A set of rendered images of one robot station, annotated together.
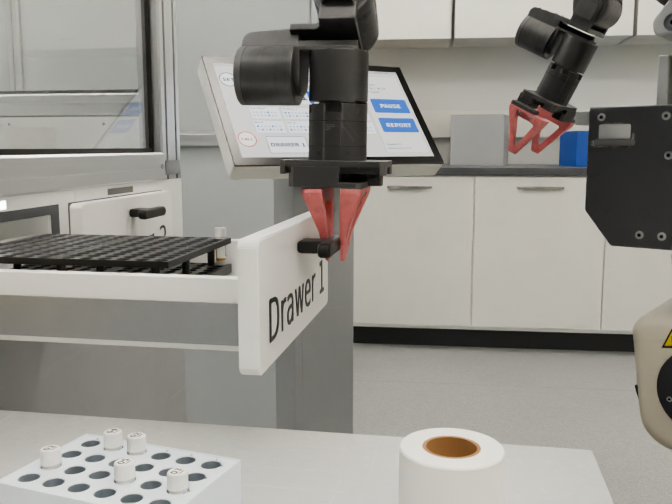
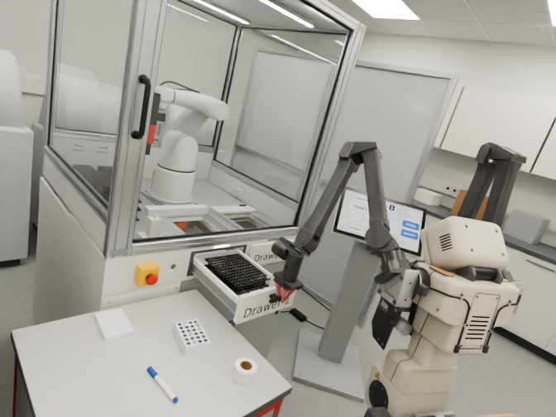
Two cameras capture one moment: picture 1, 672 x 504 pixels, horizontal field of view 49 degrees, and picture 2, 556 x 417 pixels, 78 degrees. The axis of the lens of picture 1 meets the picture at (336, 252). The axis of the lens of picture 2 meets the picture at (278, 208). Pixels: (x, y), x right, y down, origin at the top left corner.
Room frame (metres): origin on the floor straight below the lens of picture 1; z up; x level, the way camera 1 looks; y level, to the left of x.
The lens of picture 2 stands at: (-0.28, -0.51, 1.57)
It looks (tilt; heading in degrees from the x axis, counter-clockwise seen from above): 16 degrees down; 32
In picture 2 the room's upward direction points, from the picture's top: 15 degrees clockwise
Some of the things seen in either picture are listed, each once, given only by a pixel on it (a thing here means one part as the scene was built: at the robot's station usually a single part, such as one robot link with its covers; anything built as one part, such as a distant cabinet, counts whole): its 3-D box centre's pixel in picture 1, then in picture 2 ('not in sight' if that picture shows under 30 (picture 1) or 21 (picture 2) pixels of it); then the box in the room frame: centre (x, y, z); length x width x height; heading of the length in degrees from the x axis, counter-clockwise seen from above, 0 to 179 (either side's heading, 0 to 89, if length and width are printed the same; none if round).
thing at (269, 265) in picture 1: (291, 277); (267, 300); (0.71, 0.04, 0.87); 0.29 x 0.02 x 0.11; 170
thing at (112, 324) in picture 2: not in sight; (113, 323); (0.29, 0.34, 0.77); 0.13 x 0.09 x 0.02; 76
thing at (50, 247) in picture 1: (100, 276); (236, 275); (0.75, 0.24, 0.87); 0.22 x 0.18 x 0.06; 80
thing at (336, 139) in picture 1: (337, 141); (289, 274); (0.74, 0.00, 1.01); 0.10 x 0.07 x 0.07; 80
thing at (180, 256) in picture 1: (194, 251); (252, 281); (0.73, 0.14, 0.90); 0.18 x 0.02 x 0.01; 170
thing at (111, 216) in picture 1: (128, 234); (271, 251); (1.08, 0.30, 0.87); 0.29 x 0.02 x 0.11; 170
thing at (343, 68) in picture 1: (332, 77); (293, 258); (0.74, 0.00, 1.07); 0.07 x 0.06 x 0.07; 78
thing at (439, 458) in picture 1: (450, 475); (244, 370); (0.48, -0.08, 0.78); 0.07 x 0.07 x 0.04
